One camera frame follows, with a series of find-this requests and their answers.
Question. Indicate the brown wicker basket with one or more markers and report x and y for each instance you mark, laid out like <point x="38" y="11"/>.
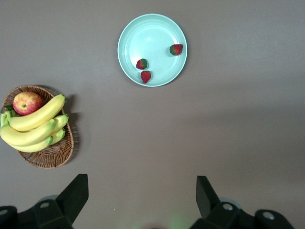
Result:
<point x="47" y="157"/>

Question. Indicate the red yellow apple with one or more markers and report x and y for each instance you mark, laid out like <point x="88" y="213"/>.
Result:
<point x="27" y="103"/>

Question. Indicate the medium green-tipped banana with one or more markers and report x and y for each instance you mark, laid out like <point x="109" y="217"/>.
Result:
<point x="35" y="147"/>

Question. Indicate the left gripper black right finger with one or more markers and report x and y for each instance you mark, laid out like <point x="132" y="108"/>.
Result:
<point x="209" y="210"/>

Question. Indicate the red strawberry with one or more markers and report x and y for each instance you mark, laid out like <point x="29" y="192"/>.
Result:
<point x="176" y="49"/>
<point x="145" y="76"/>
<point x="142" y="64"/>

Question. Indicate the light green plate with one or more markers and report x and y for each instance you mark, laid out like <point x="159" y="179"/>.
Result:
<point x="152" y="35"/>

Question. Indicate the long yellow banana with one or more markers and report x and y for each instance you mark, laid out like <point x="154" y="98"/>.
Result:
<point x="26" y="138"/>
<point x="40" y="117"/>

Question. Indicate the short green-tipped banana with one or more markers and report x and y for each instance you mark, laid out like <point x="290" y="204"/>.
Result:
<point x="59" y="135"/>
<point x="61" y="120"/>

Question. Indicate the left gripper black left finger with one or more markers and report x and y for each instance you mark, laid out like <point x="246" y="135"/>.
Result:
<point x="71" y="202"/>

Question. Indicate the brown table cloth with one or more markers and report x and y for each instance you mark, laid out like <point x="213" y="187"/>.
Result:
<point x="214" y="119"/>

